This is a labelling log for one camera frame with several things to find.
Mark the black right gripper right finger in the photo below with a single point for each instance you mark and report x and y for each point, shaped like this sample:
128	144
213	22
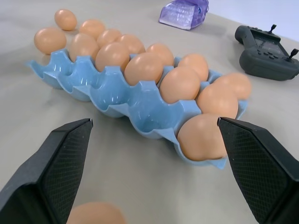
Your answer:
259	163

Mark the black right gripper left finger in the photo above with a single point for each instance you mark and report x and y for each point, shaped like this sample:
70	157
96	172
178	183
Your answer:
53	168

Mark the light blue plastic egg tray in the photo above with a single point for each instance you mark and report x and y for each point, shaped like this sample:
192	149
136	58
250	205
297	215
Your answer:
140	105

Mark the brown egg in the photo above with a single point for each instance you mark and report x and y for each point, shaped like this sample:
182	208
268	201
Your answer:
83	46
143	68
95	214
195	64
66	19
162	52
107	37
201	140
112	56
91	28
133	43
218	102
50	40
180	85
236	85

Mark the dark grey remote controller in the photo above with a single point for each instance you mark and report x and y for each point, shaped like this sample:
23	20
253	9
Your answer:
264	56

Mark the purple translucent plastic bag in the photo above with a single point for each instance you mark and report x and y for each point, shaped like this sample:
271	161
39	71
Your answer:
182	15

